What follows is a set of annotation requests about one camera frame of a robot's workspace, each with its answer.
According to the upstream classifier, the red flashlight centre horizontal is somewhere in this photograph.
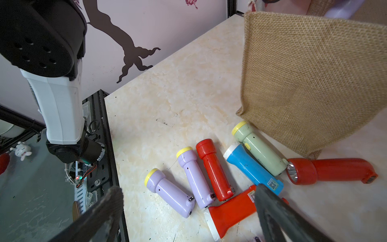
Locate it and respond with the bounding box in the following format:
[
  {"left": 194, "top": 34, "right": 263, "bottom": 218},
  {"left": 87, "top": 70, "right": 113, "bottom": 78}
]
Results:
[{"left": 196, "top": 139, "right": 234, "bottom": 202}]

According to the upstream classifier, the burlap tote bag red trim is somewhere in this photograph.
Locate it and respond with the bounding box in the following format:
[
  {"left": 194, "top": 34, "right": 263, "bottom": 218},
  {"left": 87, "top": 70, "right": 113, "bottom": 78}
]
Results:
[{"left": 237, "top": 1, "right": 387, "bottom": 159}]

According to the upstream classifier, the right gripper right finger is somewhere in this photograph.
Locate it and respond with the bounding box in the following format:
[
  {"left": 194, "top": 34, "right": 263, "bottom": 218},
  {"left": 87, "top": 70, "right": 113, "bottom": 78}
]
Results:
[{"left": 255, "top": 184, "right": 332, "bottom": 242}]

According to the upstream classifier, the purple flashlight bottom diagonal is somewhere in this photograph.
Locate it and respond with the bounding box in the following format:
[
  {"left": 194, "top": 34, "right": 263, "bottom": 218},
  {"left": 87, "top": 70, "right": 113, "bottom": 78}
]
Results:
[{"left": 144, "top": 168, "right": 195, "bottom": 218}]

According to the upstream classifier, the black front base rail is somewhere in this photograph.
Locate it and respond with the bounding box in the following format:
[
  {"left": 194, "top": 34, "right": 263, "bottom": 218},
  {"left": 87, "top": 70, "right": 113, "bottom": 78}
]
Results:
[{"left": 64, "top": 89, "right": 131, "bottom": 242}]

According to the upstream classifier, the blue flashlight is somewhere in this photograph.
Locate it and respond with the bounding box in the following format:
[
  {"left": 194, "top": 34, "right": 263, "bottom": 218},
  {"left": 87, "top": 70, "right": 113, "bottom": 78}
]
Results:
[{"left": 223, "top": 142, "right": 284, "bottom": 195}]

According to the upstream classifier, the green flashlight near bag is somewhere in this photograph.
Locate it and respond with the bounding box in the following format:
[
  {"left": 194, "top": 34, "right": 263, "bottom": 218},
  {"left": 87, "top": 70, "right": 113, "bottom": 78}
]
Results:
[{"left": 232, "top": 121, "right": 288, "bottom": 176}]

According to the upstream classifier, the purple flashlight centre horizontal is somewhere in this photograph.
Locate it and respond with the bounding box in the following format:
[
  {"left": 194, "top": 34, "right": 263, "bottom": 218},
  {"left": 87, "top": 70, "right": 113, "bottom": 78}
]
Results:
[{"left": 176, "top": 146, "right": 215, "bottom": 209}]

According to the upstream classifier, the small white bunny figure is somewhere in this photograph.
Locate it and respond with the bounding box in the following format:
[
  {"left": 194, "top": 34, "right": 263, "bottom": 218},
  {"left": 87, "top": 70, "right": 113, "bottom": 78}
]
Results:
[{"left": 10, "top": 141, "right": 32, "bottom": 161}]

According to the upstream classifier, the red flashlight by bag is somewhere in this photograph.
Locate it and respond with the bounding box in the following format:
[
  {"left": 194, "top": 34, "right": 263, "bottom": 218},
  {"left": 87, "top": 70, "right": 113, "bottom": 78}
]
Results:
[{"left": 286, "top": 158, "right": 379, "bottom": 185}]

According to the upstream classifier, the red flashlight white head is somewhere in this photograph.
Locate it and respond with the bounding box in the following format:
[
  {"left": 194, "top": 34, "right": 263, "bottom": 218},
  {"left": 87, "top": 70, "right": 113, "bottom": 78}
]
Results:
[{"left": 204, "top": 185, "right": 257, "bottom": 242}]

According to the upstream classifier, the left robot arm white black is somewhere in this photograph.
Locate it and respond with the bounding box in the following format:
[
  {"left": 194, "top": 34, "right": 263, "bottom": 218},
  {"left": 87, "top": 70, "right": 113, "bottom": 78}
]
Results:
[{"left": 1, "top": 1, "right": 105, "bottom": 164}]

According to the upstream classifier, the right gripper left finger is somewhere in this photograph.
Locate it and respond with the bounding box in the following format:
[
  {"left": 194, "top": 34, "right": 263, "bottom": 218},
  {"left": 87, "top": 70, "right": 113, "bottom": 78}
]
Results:
[{"left": 50, "top": 187, "right": 124, "bottom": 242}]

